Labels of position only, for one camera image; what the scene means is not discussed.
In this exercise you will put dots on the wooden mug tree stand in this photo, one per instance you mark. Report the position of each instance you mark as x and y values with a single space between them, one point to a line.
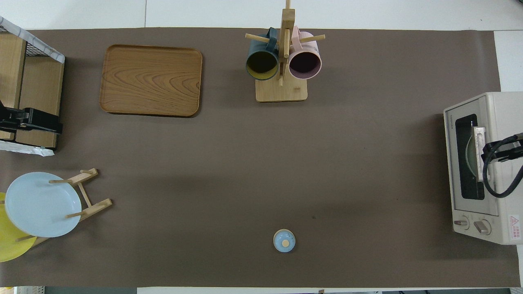
282 92

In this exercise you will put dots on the beige toaster oven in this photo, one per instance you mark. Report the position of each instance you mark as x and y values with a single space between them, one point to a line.
506 204

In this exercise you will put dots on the light blue plate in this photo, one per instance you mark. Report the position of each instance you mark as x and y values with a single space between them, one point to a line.
41 204

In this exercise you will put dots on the yellow plate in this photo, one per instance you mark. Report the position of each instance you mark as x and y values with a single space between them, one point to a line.
10 247

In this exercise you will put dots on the brown wooden tray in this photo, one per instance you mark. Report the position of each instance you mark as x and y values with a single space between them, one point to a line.
151 81

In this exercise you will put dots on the pale green plate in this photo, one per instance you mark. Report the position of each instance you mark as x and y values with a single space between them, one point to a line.
470 157

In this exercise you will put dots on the dark teal mug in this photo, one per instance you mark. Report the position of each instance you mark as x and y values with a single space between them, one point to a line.
262 64

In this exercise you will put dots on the toaster oven glass door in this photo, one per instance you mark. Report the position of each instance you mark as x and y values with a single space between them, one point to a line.
490 200

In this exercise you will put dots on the wooden plate rack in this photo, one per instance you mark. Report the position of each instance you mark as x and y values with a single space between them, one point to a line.
96 206

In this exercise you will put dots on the pink mug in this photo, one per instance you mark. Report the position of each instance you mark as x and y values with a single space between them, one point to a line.
305 63

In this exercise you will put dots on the small blue lid wooden knob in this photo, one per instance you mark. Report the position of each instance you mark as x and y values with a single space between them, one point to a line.
284 241

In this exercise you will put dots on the brown table mat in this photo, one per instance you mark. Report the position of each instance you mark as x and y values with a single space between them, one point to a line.
367 163

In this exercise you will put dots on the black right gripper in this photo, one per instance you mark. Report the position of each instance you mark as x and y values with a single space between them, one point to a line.
506 149

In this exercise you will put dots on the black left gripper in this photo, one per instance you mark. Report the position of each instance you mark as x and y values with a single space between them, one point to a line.
39 120

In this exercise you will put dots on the silver oven knob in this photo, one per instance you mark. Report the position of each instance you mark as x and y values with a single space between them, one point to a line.
483 227
461 223

